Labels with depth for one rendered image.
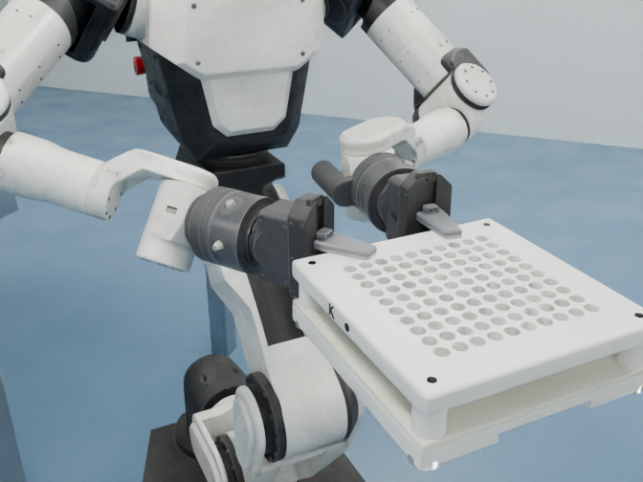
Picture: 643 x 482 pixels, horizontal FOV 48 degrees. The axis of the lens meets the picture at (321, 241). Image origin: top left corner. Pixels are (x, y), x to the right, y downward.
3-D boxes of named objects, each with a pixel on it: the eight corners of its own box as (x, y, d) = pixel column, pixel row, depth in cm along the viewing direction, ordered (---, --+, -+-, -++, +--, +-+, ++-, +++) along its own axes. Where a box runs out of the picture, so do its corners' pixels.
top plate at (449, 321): (290, 276, 73) (290, 258, 72) (487, 232, 82) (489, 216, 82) (423, 420, 53) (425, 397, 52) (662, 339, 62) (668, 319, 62)
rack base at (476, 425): (292, 318, 75) (291, 298, 74) (483, 271, 85) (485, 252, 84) (419, 471, 55) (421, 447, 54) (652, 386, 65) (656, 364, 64)
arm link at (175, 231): (223, 179, 78) (146, 162, 84) (191, 273, 77) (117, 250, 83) (275, 208, 88) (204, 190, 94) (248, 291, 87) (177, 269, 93)
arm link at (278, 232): (343, 183, 77) (254, 164, 83) (292, 211, 69) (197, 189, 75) (342, 287, 82) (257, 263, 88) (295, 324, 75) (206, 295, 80)
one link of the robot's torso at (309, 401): (252, 472, 117) (176, 218, 131) (347, 440, 124) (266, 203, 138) (274, 459, 103) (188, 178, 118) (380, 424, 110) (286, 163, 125)
